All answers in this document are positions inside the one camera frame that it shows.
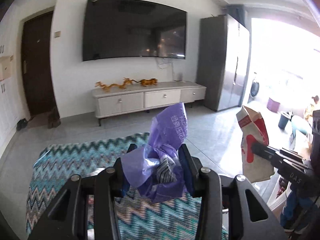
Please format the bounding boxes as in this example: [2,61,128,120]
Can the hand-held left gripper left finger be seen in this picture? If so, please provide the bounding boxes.
[27,144,138,240]

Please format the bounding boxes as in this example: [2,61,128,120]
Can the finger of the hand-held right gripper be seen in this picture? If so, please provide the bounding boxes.
[251,142,320,200]

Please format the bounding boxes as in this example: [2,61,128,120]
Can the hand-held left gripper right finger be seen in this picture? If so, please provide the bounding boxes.
[179,144,284,240]

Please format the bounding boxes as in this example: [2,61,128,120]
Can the black white striped packet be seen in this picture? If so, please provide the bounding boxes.
[156,158,177,183]

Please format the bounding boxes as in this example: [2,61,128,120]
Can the purple plastic wrapper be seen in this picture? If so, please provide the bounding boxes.
[121,102,188,203]

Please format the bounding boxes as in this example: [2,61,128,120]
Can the red and white paper bag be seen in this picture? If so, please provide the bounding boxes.
[236,105,275,183]

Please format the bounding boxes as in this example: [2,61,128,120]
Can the teal object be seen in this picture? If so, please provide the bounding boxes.
[291,115,313,136]

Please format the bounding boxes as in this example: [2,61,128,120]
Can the yellow object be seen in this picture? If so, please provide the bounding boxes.
[304,95,320,120]

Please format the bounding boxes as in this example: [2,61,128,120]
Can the dark blue bin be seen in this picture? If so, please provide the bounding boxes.
[278,111,292,130]

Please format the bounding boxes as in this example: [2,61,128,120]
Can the white plastic bag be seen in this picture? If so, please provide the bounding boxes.
[266,172,298,210]

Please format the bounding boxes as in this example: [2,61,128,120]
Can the person's blue clothing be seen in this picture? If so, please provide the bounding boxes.
[280,187,320,230]

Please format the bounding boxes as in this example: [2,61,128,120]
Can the purple stool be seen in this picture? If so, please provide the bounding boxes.
[267,97,279,113]

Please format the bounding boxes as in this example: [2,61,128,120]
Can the zigzag patterned rug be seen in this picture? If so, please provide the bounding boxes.
[25,132,229,240]

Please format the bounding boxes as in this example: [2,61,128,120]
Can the washing machine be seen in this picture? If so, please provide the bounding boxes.
[250,72,260,98]

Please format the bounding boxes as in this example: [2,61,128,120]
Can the white television stand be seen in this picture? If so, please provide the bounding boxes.
[91,81,207,127]

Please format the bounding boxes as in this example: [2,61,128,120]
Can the golden tiger figurine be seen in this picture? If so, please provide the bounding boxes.
[139,78,159,87]

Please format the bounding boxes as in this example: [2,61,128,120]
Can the long golden dragon figurine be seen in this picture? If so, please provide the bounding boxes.
[94,81,123,91]

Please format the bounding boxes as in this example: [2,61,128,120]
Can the short golden dragon figurine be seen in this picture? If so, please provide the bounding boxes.
[121,77,138,89]

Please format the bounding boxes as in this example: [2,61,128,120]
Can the brown doormat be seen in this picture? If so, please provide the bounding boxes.
[26,115,50,128]

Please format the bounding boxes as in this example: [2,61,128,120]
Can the grey double-door refrigerator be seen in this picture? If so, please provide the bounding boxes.
[196,14,250,112]

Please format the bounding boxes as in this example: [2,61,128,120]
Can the grey blue curtain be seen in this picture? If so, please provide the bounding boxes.
[226,4,247,28]

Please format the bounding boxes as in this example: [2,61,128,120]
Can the dark brown door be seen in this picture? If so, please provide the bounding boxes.
[21,11,60,117]

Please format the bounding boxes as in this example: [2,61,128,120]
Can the hanging television cables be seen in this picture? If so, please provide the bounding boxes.
[156,57,175,80]

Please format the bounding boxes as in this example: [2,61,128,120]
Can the wall-mounted black television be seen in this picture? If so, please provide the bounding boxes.
[82,0,187,62]

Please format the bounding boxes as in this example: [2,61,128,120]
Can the white wall cabinet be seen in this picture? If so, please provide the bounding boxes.
[0,27,9,58]

